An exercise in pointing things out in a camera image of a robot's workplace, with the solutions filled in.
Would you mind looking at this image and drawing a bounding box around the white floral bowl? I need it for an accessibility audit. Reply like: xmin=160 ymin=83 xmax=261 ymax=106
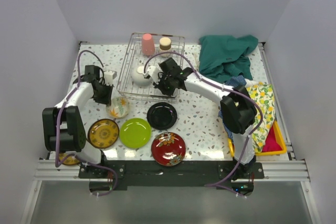
xmin=106 ymin=97 xmax=130 ymax=119

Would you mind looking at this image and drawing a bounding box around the steel cup beige sleeve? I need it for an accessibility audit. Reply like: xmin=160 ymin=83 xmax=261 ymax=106
xmin=159 ymin=37 xmax=172 ymax=52

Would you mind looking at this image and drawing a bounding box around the metal wire dish rack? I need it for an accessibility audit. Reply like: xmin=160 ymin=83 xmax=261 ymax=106
xmin=117 ymin=31 xmax=186 ymax=101

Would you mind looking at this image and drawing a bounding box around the pink plastic cup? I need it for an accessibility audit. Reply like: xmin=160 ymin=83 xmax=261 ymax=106
xmin=142 ymin=33 xmax=155 ymax=56

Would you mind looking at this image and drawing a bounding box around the black plate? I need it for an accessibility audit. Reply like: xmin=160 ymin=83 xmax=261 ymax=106
xmin=146 ymin=102 xmax=177 ymax=131

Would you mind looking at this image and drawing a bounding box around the lime green plate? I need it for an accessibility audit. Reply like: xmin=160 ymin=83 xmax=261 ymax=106
xmin=120 ymin=118 xmax=152 ymax=149

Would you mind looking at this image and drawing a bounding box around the red floral plate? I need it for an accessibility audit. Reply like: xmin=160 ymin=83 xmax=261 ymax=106
xmin=151 ymin=132 xmax=186 ymax=166

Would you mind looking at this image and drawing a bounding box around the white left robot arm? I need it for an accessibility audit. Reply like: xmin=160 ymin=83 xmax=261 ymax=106
xmin=42 ymin=65 xmax=117 ymax=178

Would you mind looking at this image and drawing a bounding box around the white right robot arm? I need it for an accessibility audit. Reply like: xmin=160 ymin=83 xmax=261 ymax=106
xmin=143 ymin=58 xmax=257 ymax=178

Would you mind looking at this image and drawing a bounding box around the yellow patterned plate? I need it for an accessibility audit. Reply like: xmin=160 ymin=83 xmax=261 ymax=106
xmin=59 ymin=153 xmax=80 ymax=166
xmin=87 ymin=119 xmax=120 ymax=149

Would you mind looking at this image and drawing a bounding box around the teal green cloth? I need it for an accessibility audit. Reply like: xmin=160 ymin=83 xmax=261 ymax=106
xmin=198 ymin=35 xmax=258 ymax=83

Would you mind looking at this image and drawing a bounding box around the blue checked cloth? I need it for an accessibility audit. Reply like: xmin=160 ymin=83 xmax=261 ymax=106
xmin=218 ymin=75 xmax=247 ymax=141

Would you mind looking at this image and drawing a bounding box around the lemon print cloth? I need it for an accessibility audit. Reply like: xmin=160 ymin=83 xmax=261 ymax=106
xmin=247 ymin=82 xmax=276 ymax=154

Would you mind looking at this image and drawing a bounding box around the magenta cloth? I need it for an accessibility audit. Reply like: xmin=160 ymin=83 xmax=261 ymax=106
xmin=262 ymin=126 xmax=282 ymax=153

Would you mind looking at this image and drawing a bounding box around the yellow plastic bin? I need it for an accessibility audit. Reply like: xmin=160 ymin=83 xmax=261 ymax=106
xmin=227 ymin=121 xmax=287 ymax=158

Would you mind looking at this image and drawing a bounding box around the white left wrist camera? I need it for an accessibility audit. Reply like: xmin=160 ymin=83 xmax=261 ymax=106
xmin=103 ymin=69 xmax=117 ymax=86

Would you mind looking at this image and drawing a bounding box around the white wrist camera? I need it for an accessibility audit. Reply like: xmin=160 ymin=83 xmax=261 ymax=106
xmin=103 ymin=69 xmax=117 ymax=86
xmin=143 ymin=66 xmax=160 ymax=84

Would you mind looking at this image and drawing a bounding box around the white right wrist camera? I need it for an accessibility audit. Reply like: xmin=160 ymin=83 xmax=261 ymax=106
xmin=143 ymin=66 xmax=160 ymax=84

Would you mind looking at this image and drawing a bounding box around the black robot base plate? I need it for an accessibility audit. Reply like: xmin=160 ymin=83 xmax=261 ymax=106
xmin=78 ymin=161 xmax=265 ymax=191

